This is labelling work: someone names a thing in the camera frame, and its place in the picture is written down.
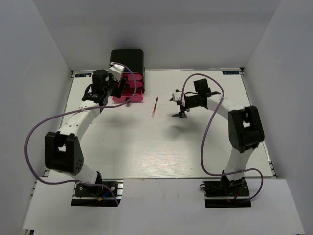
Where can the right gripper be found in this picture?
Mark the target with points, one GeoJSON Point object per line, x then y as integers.
{"type": "Point", "coordinates": [181, 114]}

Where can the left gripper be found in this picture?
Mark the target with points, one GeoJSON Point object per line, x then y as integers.
{"type": "Point", "coordinates": [118, 91]}

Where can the pink bottom drawer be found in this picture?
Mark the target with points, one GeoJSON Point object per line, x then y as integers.
{"type": "Point", "coordinates": [127, 94]}

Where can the pink drawer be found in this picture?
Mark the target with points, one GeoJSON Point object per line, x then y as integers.
{"type": "Point", "coordinates": [132, 77]}
{"type": "Point", "coordinates": [127, 94]}
{"type": "Point", "coordinates": [133, 84]}

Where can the pink top drawer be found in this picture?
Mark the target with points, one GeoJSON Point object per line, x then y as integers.
{"type": "Point", "coordinates": [132, 77]}

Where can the red pen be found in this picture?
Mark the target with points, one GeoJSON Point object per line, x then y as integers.
{"type": "Point", "coordinates": [154, 108]}

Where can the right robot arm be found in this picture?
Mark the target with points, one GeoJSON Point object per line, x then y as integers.
{"type": "Point", "coordinates": [245, 131]}

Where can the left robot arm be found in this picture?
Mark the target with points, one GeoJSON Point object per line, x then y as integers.
{"type": "Point", "coordinates": [63, 152]}

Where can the black drawer cabinet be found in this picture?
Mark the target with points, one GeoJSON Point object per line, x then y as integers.
{"type": "Point", "coordinates": [133, 58]}

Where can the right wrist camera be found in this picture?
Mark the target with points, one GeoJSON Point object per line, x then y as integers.
{"type": "Point", "coordinates": [176, 96]}

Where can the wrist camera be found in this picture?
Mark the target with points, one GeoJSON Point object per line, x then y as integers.
{"type": "Point", "coordinates": [116, 70]}
{"type": "Point", "coordinates": [176, 96]}

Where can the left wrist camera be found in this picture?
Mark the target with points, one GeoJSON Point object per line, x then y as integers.
{"type": "Point", "coordinates": [116, 70]}

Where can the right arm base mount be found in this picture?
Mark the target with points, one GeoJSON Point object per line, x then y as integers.
{"type": "Point", "coordinates": [218, 195]}

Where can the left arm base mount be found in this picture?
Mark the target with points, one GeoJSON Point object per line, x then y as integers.
{"type": "Point", "coordinates": [84, 196]}

